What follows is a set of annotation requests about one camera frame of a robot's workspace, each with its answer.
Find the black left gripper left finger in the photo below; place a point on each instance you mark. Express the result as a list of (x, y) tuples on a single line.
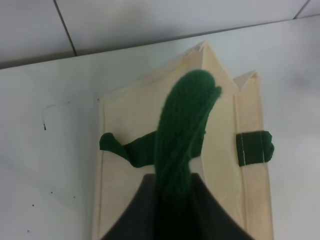
[(139, 218)]

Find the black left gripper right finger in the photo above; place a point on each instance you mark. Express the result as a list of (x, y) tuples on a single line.
[(211, 221)]

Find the cream linen bag green handles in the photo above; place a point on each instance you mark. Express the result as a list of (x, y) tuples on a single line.
[(186, 117)]

